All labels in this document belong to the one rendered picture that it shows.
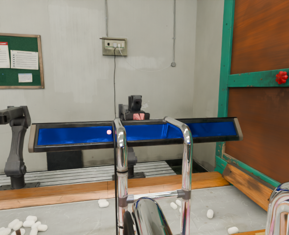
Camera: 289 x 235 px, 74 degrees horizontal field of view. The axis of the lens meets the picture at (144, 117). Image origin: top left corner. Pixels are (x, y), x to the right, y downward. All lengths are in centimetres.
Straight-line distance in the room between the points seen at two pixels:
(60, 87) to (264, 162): 238
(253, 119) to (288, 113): 16
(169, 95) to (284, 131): 219
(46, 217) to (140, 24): 249
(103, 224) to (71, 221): 12
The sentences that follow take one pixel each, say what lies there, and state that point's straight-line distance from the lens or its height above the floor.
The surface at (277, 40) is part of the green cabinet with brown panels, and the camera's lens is 86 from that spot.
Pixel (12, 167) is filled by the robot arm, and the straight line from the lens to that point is 121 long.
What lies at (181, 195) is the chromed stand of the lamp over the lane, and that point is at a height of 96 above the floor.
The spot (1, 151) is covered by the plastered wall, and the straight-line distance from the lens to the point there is 306.
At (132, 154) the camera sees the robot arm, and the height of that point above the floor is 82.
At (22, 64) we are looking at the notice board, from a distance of 282.
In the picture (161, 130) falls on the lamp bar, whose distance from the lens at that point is 57.
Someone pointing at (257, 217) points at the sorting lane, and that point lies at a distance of 89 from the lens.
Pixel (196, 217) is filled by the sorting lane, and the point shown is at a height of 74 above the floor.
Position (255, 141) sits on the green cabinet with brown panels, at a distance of 91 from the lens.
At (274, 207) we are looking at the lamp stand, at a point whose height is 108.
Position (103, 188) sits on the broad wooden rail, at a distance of 93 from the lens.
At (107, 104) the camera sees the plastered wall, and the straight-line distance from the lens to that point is 269.
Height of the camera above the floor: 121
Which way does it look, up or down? 9 degrees down
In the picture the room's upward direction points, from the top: straight up
